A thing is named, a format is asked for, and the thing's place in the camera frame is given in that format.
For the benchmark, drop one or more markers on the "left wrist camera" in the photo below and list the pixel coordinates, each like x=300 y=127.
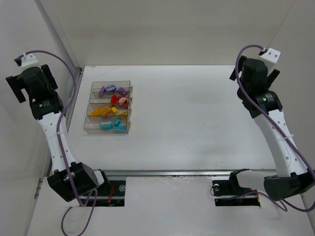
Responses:
x=26 y=61

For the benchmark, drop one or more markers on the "teal base lego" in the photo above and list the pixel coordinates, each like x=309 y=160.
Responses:
x=120 y=129

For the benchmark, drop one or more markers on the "teal lego brick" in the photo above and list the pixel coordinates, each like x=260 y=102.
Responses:
x=117 y=122

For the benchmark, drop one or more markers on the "purple lego plate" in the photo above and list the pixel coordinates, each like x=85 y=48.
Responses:
x=102 y=92

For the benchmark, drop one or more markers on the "red arch lego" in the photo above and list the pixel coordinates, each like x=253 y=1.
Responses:
x=114 y=99

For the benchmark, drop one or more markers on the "yellow square lego brick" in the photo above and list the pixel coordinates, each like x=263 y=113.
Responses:
x=115 y=111

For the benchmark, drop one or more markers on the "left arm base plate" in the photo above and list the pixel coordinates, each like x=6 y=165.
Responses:
x=113 y=195

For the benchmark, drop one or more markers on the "teal frog lego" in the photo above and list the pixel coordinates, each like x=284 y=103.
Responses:
x=107 y=124

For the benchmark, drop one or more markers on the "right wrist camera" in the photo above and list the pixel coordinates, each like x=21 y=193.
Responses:
x=270 y=57

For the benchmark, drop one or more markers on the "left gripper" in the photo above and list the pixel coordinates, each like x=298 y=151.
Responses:
x=13 y=84

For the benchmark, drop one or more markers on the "yellow lego figure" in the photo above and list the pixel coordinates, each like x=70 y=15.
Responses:
x=97 y=112

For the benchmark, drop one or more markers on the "purple lego block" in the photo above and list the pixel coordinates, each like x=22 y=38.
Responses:
x=122 y=91

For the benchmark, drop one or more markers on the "yellow sloped lego brick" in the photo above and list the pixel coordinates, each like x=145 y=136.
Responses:
x=107 y=111

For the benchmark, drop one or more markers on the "yellow lego plate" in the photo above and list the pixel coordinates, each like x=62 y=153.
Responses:
x=123 y=114

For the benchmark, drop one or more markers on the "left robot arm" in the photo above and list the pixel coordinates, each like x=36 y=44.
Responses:
x=70 y=179

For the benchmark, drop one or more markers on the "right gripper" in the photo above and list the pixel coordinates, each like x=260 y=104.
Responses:
x=274 y=75

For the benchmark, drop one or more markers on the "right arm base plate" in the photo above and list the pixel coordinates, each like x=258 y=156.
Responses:
x=228 y=193

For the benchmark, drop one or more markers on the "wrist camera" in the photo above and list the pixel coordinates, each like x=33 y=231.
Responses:
x=26 y=61
x=270 y=57

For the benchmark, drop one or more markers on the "purple flower lego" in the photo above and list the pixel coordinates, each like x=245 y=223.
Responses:
x=111 y=88

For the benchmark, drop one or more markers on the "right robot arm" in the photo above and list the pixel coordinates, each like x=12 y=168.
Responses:
x=293 y=175

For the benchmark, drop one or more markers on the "red round lego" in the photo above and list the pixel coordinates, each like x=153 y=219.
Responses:
x=122 y=102

